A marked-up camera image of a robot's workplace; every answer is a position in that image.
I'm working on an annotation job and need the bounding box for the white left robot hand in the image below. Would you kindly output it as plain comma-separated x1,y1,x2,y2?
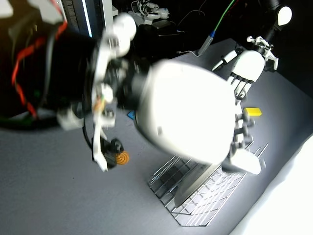
211,48,266,100

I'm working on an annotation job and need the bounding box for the grey cable adapter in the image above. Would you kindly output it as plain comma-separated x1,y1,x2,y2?
197,31,216,56

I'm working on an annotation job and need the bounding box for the silver wire rack shelf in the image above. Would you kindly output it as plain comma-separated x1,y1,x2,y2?
148,143,269,227

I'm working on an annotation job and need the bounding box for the yellow rectangular block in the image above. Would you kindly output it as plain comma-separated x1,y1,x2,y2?
244,107,263,117

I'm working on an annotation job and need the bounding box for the thin white cable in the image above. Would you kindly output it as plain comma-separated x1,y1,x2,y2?
177,49,200,57

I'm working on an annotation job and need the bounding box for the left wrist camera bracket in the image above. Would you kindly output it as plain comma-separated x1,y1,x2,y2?
246,36,279,72

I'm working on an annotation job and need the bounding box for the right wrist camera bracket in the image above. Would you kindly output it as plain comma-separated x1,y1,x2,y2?
90,29,125,172

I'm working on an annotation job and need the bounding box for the black equipment box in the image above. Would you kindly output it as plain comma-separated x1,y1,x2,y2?
139,21,184,57

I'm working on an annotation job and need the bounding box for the white robot column blue light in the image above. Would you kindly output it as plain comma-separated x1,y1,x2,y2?
60,0,113,37

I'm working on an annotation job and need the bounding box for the orange swirl cookie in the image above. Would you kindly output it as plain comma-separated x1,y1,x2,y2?
116,151,130,165

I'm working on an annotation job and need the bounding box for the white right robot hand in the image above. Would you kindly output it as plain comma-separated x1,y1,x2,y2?
133,60,265,176

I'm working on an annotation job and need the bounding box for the white device with cables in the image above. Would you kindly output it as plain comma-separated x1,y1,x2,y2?
131,0,171,25

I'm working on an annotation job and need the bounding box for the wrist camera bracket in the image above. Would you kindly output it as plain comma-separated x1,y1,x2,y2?
90,29,125,172
246,36,279,72

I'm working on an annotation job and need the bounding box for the green cable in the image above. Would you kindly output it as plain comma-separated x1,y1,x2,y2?
212,0,236,34

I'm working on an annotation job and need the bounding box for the white ceramic plate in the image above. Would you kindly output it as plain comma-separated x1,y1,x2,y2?
174,161,221,209

